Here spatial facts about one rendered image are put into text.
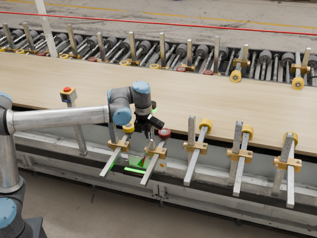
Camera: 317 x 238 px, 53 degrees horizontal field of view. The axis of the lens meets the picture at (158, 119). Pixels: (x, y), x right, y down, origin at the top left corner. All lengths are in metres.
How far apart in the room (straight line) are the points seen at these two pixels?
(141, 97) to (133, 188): 1.24
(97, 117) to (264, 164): 1.15
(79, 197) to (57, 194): 0.20
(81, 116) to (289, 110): 1.43
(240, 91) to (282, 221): 0.99
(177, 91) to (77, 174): 1.16
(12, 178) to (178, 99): 1.21
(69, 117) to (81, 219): 1.47
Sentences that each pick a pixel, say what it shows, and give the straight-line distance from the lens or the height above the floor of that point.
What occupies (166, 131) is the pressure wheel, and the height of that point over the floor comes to 0.90.
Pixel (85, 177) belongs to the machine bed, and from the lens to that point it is 2.87.
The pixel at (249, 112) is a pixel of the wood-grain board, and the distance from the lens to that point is 2.23.
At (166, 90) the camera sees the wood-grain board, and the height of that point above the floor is 0.90.
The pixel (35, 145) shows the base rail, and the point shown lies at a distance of 2.47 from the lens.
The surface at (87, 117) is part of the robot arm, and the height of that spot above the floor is 1.35.
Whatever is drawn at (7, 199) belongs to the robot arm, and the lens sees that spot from 1.94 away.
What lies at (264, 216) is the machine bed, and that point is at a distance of 2.57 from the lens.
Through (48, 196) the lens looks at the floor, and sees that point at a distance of 3.06.
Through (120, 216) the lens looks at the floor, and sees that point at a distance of 2.75.
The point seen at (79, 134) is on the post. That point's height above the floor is 0.89.
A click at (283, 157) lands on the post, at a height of 1.00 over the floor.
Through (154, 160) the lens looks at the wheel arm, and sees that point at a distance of 1.91.
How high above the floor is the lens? 2.21
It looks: 37 degrees down
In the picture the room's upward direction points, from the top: 4 degrees counter-clockwise
